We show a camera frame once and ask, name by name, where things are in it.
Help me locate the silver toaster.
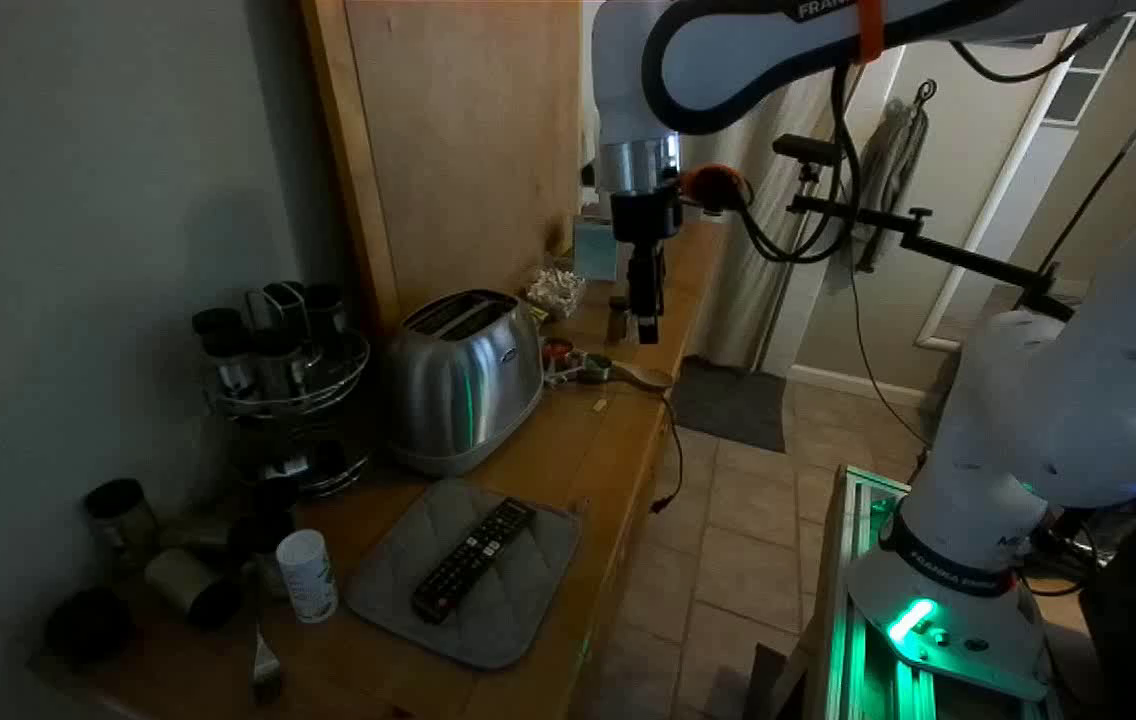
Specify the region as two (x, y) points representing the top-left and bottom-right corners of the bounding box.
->
(375, 289), (549, 482)

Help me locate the white pill bottle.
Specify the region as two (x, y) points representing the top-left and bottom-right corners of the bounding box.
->
(270, 524), (343, 628)

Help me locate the green lit robot stand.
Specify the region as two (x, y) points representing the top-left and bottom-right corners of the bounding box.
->
(798, 461), (1064, 720)

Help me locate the black remote control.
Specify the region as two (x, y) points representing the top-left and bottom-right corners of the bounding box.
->
(406, 498), (538, 628)

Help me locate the metal cup with mixed candies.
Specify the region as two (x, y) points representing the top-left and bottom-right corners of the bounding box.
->
(571, 349), (619, 394)

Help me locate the metal spice shaker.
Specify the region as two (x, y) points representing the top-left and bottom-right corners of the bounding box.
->
(603, 294), (635, 349)

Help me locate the blue tissue box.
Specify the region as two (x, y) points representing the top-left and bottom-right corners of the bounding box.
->
(571, 214), (622, 289)

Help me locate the wire spice rack with jars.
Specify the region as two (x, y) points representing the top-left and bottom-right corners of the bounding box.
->
(188, 277), (380, 503)

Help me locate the lying metal tin can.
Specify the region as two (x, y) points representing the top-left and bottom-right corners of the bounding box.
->
(138, 539), (248, 634)

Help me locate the black power cable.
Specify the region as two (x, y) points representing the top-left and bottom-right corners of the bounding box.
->
(592, 361), (686, 521)

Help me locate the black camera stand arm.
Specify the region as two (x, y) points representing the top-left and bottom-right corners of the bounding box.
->
(768, 133), (1080, 326)

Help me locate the wooden back panel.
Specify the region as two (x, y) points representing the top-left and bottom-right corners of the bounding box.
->
(295, 0), (588, 337)

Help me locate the beige curtain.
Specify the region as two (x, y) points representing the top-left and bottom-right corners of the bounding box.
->
(682, 52), (865, 378)

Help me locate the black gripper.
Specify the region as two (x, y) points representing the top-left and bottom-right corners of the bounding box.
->
(606, 180), (686, 349)

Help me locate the upright metal tin can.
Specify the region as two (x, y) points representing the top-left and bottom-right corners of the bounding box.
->
(74, 477), (160, 574)

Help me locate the dark floor mat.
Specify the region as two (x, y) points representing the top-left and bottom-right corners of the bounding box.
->
(669, 353), (792, 458)

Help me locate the black round bowl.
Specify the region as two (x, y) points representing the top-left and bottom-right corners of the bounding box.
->
(41, 585), (138, 671)

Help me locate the grey cutting board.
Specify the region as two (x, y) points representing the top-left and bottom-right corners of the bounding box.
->
(343, 477), (588, 675)

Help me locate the metal cup with red candies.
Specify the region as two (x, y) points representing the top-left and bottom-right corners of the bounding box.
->
(538, 341), (585, 388)

